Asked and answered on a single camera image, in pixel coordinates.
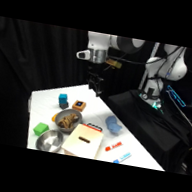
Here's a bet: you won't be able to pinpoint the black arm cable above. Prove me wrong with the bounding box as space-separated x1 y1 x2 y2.
100 35 187 108

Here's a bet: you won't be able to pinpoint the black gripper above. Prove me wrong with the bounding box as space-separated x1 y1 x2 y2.
83 69 107 99

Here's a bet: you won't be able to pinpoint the tan wrist bracket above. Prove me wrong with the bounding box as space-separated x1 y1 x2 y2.
104 58 123 71

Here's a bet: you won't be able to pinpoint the brown food pieces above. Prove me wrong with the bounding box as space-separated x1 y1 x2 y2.
57 111 81 131

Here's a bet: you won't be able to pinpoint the silver metal pole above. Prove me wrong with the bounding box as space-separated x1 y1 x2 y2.
137 41 161 94

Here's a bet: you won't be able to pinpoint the grey bowl with brown food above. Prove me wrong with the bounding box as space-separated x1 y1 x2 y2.
53 106 84 136

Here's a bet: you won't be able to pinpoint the black cloth covered stand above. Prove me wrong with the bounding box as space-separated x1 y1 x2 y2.
96 85 192 176

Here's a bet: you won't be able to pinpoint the blue lit screen device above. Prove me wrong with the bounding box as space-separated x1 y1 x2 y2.
164 84 191 109

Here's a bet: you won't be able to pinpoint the teal blue cube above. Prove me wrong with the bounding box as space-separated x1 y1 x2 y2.
57 92 69 106

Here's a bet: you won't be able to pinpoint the small orange object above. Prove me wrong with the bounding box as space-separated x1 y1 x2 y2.
50 112 59 123

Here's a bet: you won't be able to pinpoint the blue marker pen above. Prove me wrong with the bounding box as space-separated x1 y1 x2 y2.
112 149 133 167

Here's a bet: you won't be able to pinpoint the empty metal bowl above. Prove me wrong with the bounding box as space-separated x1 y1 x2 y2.
33 127 66 155

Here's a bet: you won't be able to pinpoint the green block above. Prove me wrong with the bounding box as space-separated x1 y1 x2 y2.
32 121 51 138

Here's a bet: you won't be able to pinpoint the light blue cloth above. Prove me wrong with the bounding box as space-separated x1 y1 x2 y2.
103 114 125 136

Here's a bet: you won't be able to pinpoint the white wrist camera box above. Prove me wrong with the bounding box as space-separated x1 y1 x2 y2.
75 47 92 61

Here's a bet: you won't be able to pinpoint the red marker pen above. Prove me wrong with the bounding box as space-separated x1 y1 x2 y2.
104 139 125 155

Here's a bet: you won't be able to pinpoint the orange box with blue square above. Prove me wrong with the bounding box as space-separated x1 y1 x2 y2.
71 98 88 113

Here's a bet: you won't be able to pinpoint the black curtain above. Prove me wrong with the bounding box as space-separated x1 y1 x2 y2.
0 16 192 177

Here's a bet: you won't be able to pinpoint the dark grey block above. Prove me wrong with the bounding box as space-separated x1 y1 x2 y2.
58 100 71 111

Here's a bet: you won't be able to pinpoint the light wooden drawer box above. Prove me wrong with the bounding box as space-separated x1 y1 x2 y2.
61 121 106 161

